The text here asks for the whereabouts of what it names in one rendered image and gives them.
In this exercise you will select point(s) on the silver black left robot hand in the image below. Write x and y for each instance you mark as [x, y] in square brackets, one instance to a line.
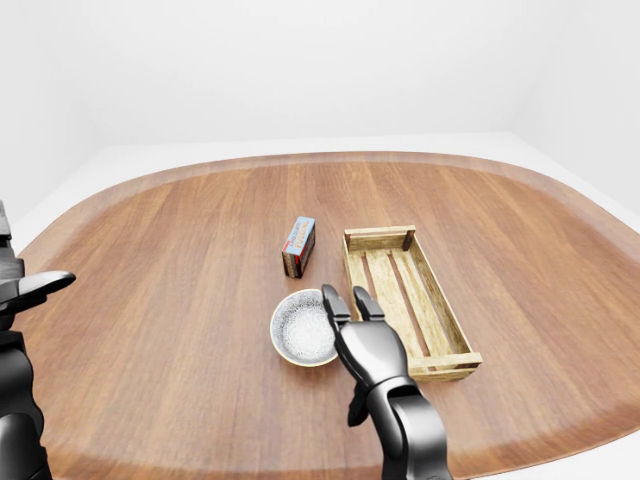
[30, 286]

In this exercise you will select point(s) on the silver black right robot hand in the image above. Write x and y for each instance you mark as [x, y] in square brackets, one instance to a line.
[372, 350]

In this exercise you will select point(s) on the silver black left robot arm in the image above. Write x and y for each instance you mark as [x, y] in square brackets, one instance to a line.
[17, 400]

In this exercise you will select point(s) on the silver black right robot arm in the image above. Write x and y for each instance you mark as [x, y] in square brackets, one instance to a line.
[415, 435]

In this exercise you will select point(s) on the wooden slat tray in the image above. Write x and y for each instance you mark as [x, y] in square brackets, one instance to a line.
[400, 285]

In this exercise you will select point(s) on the black speckled bowl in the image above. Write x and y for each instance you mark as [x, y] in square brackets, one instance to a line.
[302, 332]

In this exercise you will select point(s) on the blue printed food box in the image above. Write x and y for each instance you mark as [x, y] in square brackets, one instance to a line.
[299, 247]

